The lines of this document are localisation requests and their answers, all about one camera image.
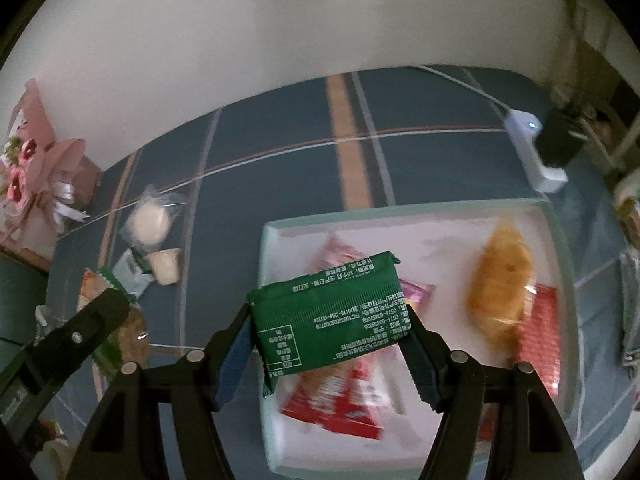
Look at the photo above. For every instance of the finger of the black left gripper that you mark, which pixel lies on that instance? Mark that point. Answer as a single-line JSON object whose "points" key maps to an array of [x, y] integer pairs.
{"points": [[40, 370]]}

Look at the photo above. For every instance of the white jelly cup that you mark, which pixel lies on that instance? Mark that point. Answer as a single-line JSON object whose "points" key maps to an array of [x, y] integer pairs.
{"points": [[165, 265]]}

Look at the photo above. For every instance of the wrapped yellow croissant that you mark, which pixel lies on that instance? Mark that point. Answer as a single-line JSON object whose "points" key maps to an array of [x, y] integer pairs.
{"points": [[502, 287]]}

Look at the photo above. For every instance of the red patterned snack packet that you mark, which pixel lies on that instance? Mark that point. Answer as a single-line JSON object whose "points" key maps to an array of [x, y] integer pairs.
{"points": [[539, 338]]}

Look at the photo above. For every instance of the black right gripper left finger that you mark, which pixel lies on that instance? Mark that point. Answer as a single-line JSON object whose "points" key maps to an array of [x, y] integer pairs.
{"points": [[124, 440]]}

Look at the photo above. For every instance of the dark green snack packet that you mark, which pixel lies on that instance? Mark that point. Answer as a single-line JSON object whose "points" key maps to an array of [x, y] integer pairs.
{"points": [[329, 317]]}

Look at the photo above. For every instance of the beige orange oat snack packet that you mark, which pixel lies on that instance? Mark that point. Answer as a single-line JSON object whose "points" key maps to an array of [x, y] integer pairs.
{"points": [[92, 285]]}

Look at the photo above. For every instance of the pink paper flower bouquet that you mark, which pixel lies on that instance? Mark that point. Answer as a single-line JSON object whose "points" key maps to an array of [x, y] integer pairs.
{"points": [[47, 185]]}

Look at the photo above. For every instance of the mint green snack packet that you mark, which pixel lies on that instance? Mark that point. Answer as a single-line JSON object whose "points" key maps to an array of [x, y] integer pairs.
{"points": [[133, 272]]}

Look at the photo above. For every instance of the red biscuit snack packet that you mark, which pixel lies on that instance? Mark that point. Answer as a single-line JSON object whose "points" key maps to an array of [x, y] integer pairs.
{"points": [[341, 398]]}

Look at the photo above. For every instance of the white power strip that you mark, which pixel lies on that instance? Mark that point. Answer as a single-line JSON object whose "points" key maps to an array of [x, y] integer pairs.
{"points": [[523, 128]]}

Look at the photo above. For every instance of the clear bag white bun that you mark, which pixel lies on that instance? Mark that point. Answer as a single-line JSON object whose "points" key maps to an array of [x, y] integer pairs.
{"points": [[150, 221]]}

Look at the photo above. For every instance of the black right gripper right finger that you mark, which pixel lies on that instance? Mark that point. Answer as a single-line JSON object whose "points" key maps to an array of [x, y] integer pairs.
{"points": [[530, 440]]}

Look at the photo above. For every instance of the blue plaid tablecloth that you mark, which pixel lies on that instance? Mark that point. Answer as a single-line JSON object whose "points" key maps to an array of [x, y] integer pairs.
{"points": [[424, 139]]}

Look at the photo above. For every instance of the black power adapter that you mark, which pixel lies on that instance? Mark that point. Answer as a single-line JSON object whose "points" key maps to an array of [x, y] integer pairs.
{"points": [[560, 139]]}

